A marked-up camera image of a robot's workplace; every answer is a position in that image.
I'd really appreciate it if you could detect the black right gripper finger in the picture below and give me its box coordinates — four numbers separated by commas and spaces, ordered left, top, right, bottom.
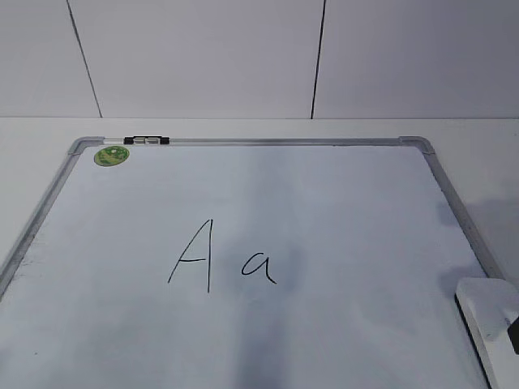
508, 318, 519, 352

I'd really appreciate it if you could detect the white eraser with black felt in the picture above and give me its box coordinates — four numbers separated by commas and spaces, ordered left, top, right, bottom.
455, 277, 518, 389

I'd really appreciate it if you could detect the white board with grey frame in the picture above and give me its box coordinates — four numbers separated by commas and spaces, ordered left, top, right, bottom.
1, 136, 506, 388

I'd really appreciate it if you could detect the black silver hanging clip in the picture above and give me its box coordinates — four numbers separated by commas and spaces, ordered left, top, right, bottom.
123, 136, 170, 145

